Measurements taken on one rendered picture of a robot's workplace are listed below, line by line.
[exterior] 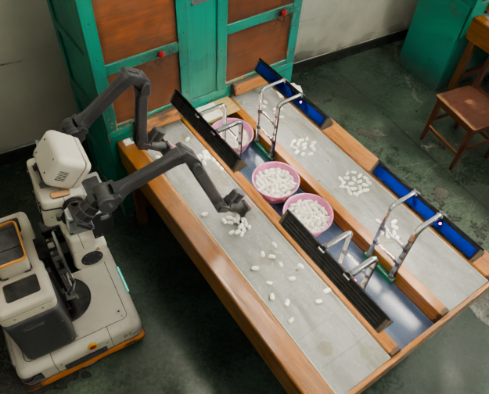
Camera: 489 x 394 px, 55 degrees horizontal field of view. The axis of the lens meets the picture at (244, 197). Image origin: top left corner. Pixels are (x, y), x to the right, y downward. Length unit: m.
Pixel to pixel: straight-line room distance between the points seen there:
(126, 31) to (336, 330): 1.74
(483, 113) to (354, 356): 2.41
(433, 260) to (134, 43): 1.86
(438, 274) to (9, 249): 2.01
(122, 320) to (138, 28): 1.53
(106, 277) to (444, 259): 1.84
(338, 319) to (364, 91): 2.81
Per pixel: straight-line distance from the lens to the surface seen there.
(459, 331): 3.32
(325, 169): 2.78
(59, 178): 2.00
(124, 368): 2.94
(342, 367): 2.17
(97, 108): 2.21
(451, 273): 2.57
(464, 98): 4.12
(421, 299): 2.42
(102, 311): 2.79
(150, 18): 2.58
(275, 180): 2.68
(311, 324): 2.22
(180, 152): 1.93
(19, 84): 3.66
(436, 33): 4.74
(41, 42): 3.53
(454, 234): 2.25
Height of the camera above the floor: 2.73
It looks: 51 degrees down
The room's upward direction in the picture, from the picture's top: 4 degrees clockwise
